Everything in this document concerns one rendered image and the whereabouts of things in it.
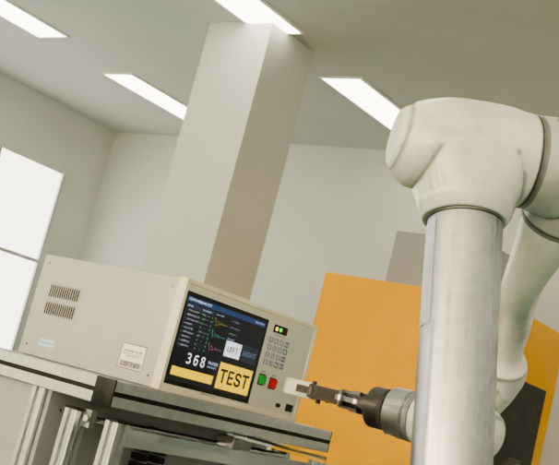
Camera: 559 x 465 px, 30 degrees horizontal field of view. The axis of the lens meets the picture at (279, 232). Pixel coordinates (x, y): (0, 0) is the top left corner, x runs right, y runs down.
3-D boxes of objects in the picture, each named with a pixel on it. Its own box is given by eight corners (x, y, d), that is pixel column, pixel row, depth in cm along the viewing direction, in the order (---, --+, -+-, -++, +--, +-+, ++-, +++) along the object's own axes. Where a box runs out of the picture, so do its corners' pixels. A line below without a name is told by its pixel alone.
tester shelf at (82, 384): (327, 453, 222) (332, 432, 223) (108, 407, 169) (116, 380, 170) (177, 410, 249) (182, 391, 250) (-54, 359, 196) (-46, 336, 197)
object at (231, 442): (248, 458, 209) (254, 437, 209) (231, 454, 204) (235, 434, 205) (231, 452, 212) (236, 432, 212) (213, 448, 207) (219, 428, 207)
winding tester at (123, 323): (294, 423, 216) (318, 327, 220) (158, 389, 182) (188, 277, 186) (160, 386, 240) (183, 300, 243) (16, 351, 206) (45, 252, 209)
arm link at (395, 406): (423, 446, 187) (395, 438, 191) (434, 396, 189) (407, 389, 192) (399, 439, 180) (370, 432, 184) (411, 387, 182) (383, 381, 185)
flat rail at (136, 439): (315, 479, 219) (319, 465, 219) (113, 445, 170) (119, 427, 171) (311, 478, 220) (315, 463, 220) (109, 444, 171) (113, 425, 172)
